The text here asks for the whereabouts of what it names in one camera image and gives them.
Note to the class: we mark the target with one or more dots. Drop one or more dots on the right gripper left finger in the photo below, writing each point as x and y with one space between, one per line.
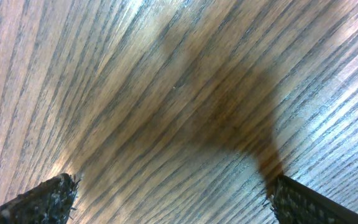
49 202

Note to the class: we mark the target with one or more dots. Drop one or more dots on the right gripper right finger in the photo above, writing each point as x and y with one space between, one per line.
294 203

